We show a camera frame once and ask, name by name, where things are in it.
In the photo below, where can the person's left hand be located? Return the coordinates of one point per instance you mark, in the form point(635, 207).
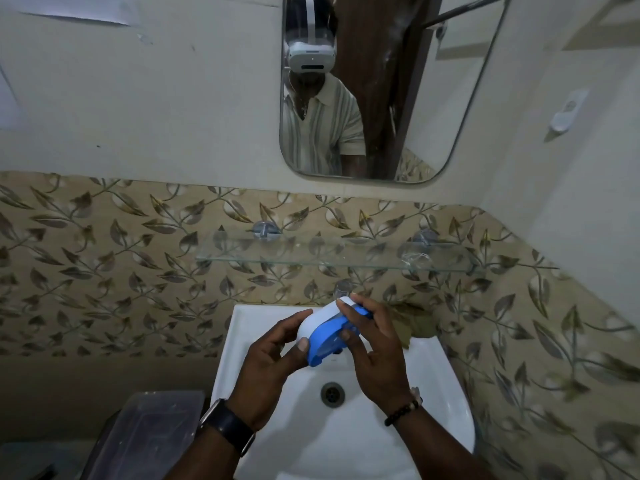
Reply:
point(262, 374)

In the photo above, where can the person's right hand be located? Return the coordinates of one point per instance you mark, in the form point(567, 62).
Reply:
point(382, 364)

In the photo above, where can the person's left thumb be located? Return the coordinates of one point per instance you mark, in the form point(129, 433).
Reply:
point(296, 355)

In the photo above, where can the person's right thumb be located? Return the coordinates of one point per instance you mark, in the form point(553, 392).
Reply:
point(361, 344)

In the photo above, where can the blue and white alarm clock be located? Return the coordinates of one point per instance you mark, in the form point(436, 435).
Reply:
point(327, 337)

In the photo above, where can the person's right forearm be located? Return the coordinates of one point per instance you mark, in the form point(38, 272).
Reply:
point(435, 449)

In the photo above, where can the person's left forearm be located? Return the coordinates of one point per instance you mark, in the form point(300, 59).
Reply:
point(210, 457)

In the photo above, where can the metal sink drain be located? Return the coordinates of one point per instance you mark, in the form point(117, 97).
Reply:
point(333, 394)

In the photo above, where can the chrome faucet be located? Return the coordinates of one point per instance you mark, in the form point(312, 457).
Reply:
point(344, 289)

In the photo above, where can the white ceramic sink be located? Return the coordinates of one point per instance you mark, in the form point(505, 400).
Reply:
point(300, 439)

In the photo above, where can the black wristwatch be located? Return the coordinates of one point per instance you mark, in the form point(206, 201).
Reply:
point(227, 425)

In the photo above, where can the clear plastic container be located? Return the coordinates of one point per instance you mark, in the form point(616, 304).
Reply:
point(150, 434)

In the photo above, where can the white paper sheet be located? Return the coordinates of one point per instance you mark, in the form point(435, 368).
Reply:
point(75, 7)

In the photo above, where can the glass wall shelf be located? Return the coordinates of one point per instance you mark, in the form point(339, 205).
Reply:
point(320, 254)

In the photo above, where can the chrome shelf bracket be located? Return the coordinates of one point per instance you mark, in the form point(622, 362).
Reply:
point(266, 229)
point(426, 237)

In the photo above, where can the rounded wall mirror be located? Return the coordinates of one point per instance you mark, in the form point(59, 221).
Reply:
point(380, 84)

